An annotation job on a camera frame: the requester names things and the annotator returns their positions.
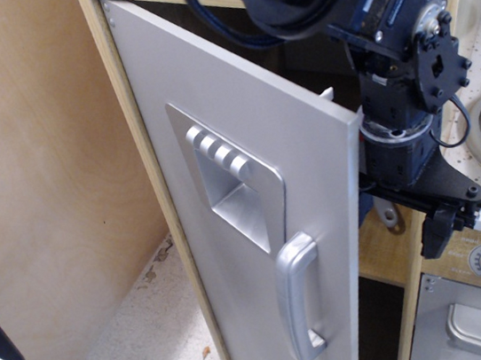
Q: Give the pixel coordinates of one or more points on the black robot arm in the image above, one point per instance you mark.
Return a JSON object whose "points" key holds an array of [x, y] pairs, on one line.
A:
{"points": [[409, 67]]}

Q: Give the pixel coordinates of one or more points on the silver oven door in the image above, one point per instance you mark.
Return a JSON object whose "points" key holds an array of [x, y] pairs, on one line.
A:
{"points": [[448, 321]]}

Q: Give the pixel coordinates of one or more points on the red toy pan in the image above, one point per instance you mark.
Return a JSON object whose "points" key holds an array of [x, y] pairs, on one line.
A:
{"points": [[388, 213]]}

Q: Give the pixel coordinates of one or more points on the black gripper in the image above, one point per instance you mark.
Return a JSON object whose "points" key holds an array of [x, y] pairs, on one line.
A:
{"points": [[406, 166]]}

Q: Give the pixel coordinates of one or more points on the silver toy fridge door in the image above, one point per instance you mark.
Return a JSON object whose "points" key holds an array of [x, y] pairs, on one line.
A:
{"points": [[264, 178]]}

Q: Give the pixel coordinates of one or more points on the wooden toy kitchen frame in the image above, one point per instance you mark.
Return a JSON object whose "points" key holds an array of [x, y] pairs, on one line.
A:
{"points": [[321, 65]]}

